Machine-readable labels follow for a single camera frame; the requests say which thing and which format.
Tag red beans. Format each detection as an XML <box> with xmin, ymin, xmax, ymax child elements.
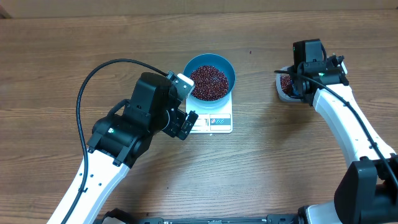
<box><xmin>190</xmin><ymin>65</ymin><xmax>229</xmax><ymax>101</ymax></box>

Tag blue plastic measuring scoop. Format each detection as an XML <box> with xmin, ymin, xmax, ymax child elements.
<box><xmin>292</xmin><ymin>88</ymin><xmax>303</xmax><ymax>98</ymax></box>

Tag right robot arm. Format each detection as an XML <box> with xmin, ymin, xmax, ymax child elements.
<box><xmin>287</xmin><ymin>39</ymin><xmax>397</xmax><ymax>223</ymax></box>

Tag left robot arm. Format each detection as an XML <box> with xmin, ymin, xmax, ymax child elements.
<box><xmin>49</xmin><ymin>72</ymin><xmax>198</xmax><ymax>223</ymax></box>

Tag white digital kitchen scale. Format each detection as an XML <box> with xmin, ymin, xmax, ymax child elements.
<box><xmin>186</xmin><ymin>93</ymin><xmax>233</xmax><ymax>134</ymax></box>

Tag teal blue bowl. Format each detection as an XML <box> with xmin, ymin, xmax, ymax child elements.
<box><xmin>183</xmin><ymin>54</ymin><xmax>236</xmax><ymax>94</ymax></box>

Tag clear plastic food container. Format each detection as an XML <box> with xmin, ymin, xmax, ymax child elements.
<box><xmin>275</xmin><ymin>65</ymin><xmax>304</xmax><ymax>103</ymax></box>

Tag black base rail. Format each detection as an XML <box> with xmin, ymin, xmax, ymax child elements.
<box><xmin>93</xmin><ymin>205</ymin><xmax>312</xmax><ymax>224</ymax></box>

